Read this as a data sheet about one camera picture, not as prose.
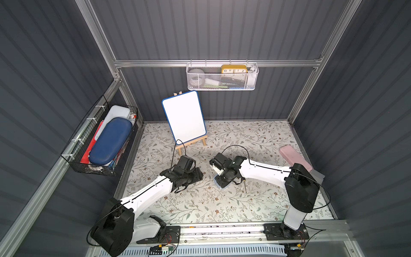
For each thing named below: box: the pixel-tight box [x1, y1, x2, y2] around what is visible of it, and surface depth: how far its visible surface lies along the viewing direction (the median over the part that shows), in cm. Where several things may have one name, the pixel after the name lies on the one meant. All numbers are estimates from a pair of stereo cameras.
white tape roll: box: [188, 68, 205, 89], surface depth 89 cm
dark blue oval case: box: [88, 116, 133, 166], surface depth 69 cm
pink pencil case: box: [278, 144, 314, 173], surface depth 101 cm
